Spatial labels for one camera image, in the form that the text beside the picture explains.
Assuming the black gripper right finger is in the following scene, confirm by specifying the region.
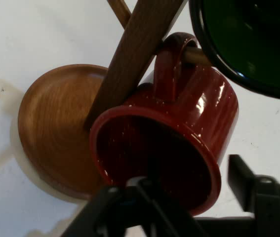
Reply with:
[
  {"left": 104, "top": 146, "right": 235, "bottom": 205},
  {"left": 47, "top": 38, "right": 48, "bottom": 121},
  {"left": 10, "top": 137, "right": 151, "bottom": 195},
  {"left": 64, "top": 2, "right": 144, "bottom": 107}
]
[{"left": 228, "top": 154, "right": 280, "bottom": 234}]

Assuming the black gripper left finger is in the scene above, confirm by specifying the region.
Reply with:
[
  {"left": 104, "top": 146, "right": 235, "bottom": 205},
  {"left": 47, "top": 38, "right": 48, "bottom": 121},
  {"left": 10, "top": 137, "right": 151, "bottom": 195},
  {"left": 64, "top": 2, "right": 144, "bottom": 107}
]
[{"left": 60, "top": 175, "right": 206, "bottom": 237}]

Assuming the red enamel mug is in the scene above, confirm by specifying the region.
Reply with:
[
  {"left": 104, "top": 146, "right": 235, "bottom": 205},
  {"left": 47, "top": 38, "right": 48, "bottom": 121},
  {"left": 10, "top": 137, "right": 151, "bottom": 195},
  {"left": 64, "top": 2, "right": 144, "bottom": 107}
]
[{"left": 88, "top": 32, "right": 240, "bottom": 217}]

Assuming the wooden mug tree stand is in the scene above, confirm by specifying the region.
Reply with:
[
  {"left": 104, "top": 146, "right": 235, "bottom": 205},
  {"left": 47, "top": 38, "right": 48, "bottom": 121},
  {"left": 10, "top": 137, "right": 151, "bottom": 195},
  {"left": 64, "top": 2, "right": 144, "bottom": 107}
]
[{"left": 17, "top": 0, "right": 212, "bottom": 205}]

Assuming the green printed enamel mug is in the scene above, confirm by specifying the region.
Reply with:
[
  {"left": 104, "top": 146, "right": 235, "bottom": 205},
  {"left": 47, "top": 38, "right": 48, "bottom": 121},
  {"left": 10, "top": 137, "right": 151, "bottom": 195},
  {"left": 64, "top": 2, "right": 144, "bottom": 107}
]
[{"left": 188, "top": 0, "right": 280, "bottom": 101}]

